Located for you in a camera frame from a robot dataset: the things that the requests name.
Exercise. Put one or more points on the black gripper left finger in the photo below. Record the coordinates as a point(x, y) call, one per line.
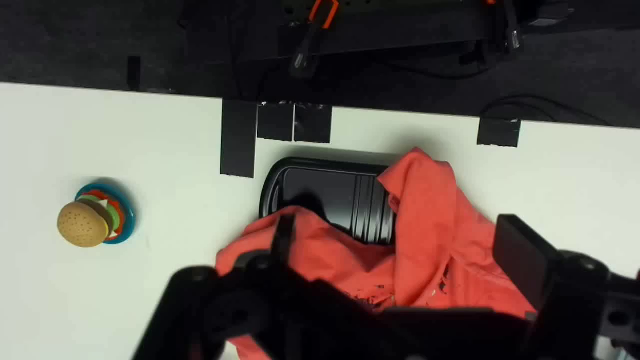
point(200, 312)

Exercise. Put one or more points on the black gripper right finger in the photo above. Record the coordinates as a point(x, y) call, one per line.
point(572, 300)

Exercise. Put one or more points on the red sweatshirt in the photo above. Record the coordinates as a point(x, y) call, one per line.
point(432, 227)

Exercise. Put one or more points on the teal round plate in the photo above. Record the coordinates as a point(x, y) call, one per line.
point(123, 212)

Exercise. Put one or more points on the toy burger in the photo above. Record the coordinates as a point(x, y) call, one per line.
point(81, 224)

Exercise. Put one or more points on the black ridged grill tray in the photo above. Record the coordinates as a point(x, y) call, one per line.
point(320, 193)

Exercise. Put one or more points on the long black tape strip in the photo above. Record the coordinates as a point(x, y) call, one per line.
point(239, 141)

